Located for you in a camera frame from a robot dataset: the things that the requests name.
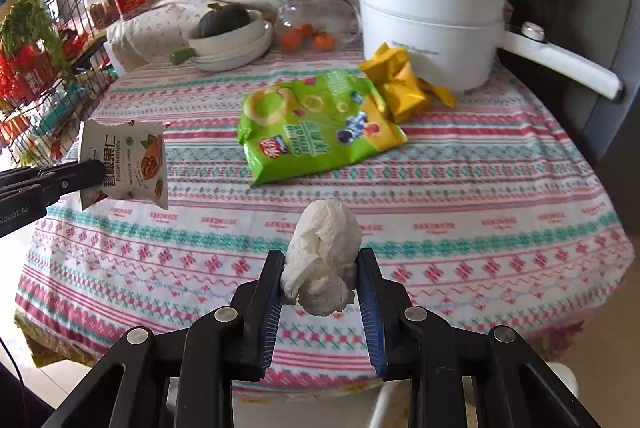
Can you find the white nut snack packet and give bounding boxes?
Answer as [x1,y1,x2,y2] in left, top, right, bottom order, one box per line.
[78,119,168,210]

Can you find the white tissue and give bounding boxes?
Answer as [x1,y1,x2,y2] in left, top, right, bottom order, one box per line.
[281,200,362,316]

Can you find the green chip bag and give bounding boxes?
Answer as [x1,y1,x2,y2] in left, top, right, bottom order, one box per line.
[236,70,407,185]

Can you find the yellow snack wrapper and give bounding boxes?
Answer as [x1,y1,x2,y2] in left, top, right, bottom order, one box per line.
[358,44,457,124]

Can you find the patterned striped tablecloth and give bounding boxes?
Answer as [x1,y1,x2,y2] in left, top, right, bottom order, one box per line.
[14,53,634,393]

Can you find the green leafy vegetables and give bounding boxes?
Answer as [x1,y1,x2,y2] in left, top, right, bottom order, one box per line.
[1,0,73,80]

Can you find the floral cloth under bowls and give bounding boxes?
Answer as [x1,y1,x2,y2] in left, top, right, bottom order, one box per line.
[106,0,209,73]

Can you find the stacked white bowls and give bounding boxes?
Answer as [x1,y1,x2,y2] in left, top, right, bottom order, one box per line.
[169,10,274,73]

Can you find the dark green squash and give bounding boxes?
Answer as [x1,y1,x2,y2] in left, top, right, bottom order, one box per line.
[198,3,250,38]

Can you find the small orange in teapot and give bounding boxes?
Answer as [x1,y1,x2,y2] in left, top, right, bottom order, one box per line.
[279,28,305,52]

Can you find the glass teapot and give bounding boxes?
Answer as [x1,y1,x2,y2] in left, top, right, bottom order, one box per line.
[274,0,361,53]

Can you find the white electric cooking pot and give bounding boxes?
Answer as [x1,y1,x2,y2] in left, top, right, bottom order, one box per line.
[359,0,624,100]

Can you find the black wire storage rack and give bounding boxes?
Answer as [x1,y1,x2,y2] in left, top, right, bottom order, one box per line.
[1,0,117,168]

